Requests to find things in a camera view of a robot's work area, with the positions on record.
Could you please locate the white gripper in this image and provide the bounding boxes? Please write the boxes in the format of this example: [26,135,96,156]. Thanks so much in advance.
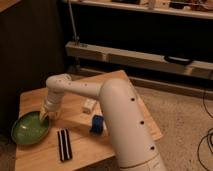
[39,99,61,121]

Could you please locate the green ceramic bowl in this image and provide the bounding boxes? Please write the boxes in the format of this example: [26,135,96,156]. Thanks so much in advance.
[11,111,50,146]

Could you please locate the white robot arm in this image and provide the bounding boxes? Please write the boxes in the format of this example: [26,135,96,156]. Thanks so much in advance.
[40,74,167,171]

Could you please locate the black striped rectangular block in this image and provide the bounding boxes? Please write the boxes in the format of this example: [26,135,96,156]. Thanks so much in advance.
[57,129,72,162]

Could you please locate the small white block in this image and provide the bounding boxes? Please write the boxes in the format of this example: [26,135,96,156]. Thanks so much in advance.
[82,98,97,114]

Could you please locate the blue small object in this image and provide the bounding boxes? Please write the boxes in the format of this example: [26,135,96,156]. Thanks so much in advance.
[90,115,104,134]

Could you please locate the metal rod stand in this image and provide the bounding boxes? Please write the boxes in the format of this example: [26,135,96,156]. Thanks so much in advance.
[68,0,79,45]

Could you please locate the long wooden beam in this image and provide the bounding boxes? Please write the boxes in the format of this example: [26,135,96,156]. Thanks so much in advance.
[65,42,213,79]

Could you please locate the wooden shelf board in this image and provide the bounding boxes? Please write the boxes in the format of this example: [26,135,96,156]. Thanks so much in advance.
[63,0,213,20]

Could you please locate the black handle on beam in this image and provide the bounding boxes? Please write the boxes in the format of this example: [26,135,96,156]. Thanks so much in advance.
[164,56,193,66]

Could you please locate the black cable on floor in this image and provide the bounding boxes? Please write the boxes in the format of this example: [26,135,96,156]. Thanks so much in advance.
[196,89,213,171]

